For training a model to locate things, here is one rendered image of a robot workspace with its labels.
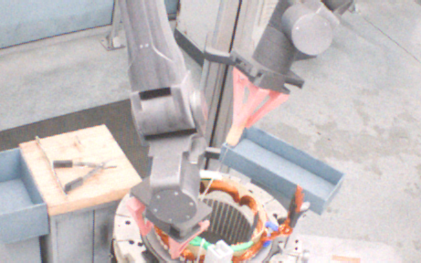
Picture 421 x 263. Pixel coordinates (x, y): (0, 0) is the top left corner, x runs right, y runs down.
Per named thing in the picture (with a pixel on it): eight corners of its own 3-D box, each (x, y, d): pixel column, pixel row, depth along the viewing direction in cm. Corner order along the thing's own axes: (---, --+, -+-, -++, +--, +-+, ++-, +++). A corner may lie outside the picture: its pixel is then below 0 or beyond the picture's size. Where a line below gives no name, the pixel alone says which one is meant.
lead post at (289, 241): (293, 251, 107) (312, 204, 100) (281, 255, 106) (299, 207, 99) (288, 244, 108) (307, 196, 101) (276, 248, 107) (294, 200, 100)
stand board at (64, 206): (49, 216, 111) (48, 207, 109) (19, 152, 123) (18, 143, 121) (143, 193, 121) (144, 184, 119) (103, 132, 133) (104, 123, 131)
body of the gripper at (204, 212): (181, 240, 85) (191, 202, 81) (127, 198, 90) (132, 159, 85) (211, 218, 90) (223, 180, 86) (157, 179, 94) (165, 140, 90)
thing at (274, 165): (310, 260, 149) (346, 173, 132) (289, 287, 141) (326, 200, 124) (224, 215, 157) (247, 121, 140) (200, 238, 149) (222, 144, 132)
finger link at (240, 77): (273, 141, 95) (300, 84, 92) (236, 134, 90) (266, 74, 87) (247, 118, 99) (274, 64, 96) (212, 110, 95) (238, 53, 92)
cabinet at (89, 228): (56, 296, 127) (50, 215, 111) (26, 237, 138) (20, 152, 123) (133, 276, 136) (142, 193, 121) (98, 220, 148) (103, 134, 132)
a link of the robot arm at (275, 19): (312, 0, 91) (279, -16, 89) (327, 11, 85) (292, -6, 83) (294, 39, 93) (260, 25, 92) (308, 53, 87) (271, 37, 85)
